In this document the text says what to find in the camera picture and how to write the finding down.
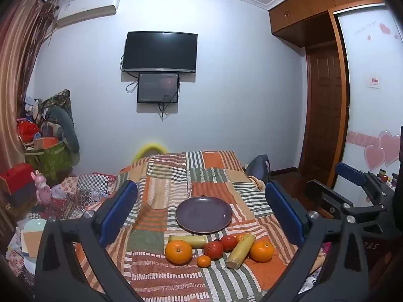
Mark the yellow hoop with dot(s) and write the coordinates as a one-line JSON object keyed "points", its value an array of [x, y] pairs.
{"points": [[150, 146]]}

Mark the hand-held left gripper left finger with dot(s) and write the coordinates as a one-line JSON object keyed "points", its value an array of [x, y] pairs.
{"points": [[121, 202]]}

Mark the large red tomato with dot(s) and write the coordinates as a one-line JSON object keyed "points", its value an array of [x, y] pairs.
{"points": [[213, 250]]}

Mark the purple round plate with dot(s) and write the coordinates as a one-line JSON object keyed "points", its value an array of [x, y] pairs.
{"points": [[204, 215]]}

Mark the blue-grey bag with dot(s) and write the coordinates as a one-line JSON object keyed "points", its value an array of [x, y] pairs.
{"points": [[258, 166]]}

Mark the small black wall monitor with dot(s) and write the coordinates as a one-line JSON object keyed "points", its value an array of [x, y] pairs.
{"points": [[158, 88]]}

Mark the striped brown curtain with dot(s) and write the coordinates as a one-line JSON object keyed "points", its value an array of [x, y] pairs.
{"points": [[19, 69]]}

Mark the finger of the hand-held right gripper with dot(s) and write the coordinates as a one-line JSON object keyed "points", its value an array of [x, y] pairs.
{"points": [[322, 192], [348, 170]]}

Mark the small red tomato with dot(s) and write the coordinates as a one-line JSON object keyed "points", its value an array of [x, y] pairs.
{"points": [[228, 243]]}

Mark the pink unicorn toy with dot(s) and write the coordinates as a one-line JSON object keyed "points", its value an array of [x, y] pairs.
{"points": [[42, 190]]}

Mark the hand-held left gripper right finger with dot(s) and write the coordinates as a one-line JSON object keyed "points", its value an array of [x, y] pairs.
{"points": [[283, 205]]}

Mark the black wall television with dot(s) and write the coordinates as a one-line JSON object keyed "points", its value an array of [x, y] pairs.
{"points": [[160, 51]]}

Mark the long yellow-green squash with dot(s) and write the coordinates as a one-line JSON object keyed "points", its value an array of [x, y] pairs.
{"points": [[240, 251]]}

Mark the striped patchwork bedspread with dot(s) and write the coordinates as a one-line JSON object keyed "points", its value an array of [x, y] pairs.
{"points": [[176, 176]]}

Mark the red bag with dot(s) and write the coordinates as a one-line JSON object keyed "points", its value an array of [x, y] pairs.
{"points": [[28, 132]]}

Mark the grey plush pillow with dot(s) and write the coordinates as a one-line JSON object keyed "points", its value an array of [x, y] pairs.
{"points": [[64, 122]]}

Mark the red box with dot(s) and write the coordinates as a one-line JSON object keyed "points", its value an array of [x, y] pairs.
{"points": [[15, 177]]}

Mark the white air conditioner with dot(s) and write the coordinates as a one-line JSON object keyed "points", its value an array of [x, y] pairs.
{"points": [[88, 8]]}

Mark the red door sticker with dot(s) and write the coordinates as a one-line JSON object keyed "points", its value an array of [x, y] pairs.
{"points": [[374, 81]]}

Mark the brown wooden door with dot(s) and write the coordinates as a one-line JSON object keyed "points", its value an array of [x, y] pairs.
{"points": [[322, 110]]}

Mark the wooden overhead cabinets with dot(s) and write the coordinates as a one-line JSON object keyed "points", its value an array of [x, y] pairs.
{"points": [[302, 12]]}

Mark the short yellow-green squash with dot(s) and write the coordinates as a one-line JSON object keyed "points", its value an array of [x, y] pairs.
{"points": [[188, 241]]}

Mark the checkered patchwork quilt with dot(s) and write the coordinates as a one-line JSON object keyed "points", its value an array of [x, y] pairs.
{"points": [[85, 187]]}

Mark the green storage box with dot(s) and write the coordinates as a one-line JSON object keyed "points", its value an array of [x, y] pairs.
{"points": [[52, 162]]}

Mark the dark patterned cushion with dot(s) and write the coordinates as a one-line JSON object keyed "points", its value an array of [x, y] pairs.
{"points": [[59, 99]]}

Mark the small tangerine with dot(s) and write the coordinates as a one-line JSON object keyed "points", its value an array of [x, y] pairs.
{"points": [[240, 237], [204, 261]]}

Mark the large orange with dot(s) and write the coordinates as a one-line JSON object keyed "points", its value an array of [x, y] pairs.
{"points": [[178, 252], [261, 251]]}

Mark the white heart-print sliding door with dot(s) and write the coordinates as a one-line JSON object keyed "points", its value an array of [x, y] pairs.
{"points": [[368, 107]]}

